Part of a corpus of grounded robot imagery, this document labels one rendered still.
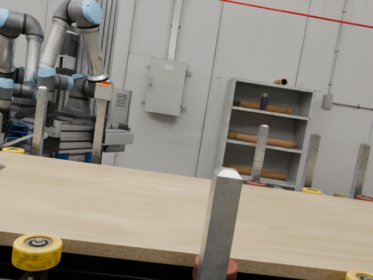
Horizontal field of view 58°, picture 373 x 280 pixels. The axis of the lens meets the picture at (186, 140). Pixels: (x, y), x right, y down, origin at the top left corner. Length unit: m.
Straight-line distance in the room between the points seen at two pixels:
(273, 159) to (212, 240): 3.77
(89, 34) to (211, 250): 1.57
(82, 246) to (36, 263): 0.10
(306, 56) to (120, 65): 2.19
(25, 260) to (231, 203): 0.36
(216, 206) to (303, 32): 3.97
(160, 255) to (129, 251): 0.06
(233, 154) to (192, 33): 1.50
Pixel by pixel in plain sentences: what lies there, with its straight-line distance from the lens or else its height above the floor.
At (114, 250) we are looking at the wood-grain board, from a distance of 0.69.
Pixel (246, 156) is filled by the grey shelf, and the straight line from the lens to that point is 4.14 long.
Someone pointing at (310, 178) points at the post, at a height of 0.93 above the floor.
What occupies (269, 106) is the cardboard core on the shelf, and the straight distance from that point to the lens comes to 3.94.
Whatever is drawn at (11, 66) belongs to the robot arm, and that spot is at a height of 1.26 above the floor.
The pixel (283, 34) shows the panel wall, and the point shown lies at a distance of 4.28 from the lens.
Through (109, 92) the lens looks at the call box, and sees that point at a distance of 1.51.
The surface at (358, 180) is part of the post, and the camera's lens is 1.81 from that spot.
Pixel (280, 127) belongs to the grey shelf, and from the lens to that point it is 4.19.
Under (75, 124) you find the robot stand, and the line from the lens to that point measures 2.05.
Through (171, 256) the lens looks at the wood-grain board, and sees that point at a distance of 0.70.
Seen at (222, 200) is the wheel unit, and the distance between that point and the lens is 0.45.
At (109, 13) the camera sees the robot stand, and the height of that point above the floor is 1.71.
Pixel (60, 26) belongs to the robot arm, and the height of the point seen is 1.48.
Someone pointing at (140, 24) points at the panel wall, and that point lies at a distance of 4.18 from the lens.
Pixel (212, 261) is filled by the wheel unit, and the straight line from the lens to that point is 0.48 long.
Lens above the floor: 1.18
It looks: 6 degrees down
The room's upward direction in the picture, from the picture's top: 9 degrees clockwise
